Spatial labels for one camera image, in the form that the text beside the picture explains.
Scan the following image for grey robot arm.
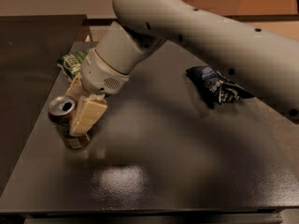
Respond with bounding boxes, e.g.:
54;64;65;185
67;0;299;136

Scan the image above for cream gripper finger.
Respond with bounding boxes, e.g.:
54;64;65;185
65;73;90;101
69;94;107;136

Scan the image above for green jalapeno chip bag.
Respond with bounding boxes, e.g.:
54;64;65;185
57;49;88;81

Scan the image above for orange soda can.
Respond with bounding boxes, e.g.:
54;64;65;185
48;95;91;149

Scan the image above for dark blue chip bag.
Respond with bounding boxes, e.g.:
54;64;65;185
185;65;253;105

